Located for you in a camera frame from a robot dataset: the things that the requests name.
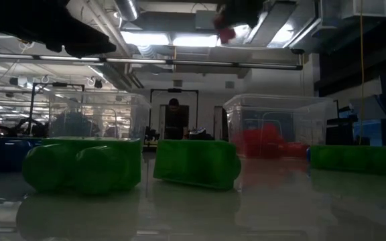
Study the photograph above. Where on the clear plastic bin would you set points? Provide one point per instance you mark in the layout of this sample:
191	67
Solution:
297	110
129	110

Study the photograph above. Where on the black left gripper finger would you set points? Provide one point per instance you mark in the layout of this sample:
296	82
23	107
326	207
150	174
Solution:
85	41

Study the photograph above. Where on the grey tilted panel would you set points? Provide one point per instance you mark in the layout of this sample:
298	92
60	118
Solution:
369	108

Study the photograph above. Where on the blue toy block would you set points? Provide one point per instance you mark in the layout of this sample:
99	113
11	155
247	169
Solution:
308	154
5	154

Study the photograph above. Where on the person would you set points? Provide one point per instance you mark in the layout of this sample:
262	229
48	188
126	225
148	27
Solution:
176	120

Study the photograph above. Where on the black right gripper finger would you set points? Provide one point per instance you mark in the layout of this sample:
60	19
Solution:
220	13

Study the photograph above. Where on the ceiling light panel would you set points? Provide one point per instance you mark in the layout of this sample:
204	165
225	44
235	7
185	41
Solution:
144	38
194	41

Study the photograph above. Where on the long green toy block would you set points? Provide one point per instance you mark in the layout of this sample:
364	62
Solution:
357	160

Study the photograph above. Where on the small green toy block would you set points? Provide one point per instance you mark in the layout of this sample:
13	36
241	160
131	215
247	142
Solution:
196	164
79	167

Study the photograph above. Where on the silver ceiling duct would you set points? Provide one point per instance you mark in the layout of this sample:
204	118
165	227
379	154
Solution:
127	8

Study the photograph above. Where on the long ceiling pipe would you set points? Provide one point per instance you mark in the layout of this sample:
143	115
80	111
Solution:
186	62

